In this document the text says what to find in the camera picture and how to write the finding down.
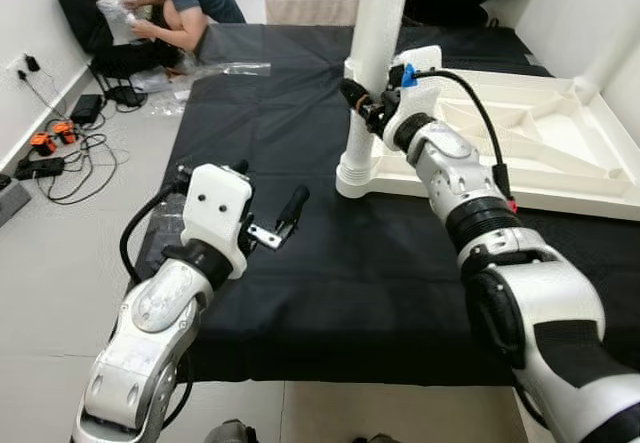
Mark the white plastic table leg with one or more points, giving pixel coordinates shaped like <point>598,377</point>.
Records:
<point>375,23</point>
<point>615,58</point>

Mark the white plastic table top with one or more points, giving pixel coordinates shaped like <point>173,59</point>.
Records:
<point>560,133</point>

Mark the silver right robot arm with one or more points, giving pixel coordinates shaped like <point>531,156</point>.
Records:
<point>530,303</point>

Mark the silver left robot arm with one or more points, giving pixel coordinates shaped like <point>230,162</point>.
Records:
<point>150,333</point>

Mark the clear plastic wrapper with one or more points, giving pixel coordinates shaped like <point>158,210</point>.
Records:
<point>165,88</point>

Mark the black power adapter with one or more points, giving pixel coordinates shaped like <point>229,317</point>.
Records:
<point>87,109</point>

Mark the orange black battery pack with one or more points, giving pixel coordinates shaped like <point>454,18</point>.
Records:
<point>42,144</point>
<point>65,132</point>

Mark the clear plastic bag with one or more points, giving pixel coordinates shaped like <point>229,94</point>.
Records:
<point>115,18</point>

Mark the black power strip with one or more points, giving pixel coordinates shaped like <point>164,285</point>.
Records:
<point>38,167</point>

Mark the grey flat box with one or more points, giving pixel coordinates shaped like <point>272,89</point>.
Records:
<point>12,203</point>

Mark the black fabric bag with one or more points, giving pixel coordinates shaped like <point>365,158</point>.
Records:
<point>75,3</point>

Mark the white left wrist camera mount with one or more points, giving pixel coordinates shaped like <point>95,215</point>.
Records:
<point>215,213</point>

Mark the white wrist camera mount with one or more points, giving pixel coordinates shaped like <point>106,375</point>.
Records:
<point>215,213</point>
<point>420,63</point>

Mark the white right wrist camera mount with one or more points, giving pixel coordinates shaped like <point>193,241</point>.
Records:
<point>420,63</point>

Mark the wall socket with black plug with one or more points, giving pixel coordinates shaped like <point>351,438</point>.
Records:
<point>28,65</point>

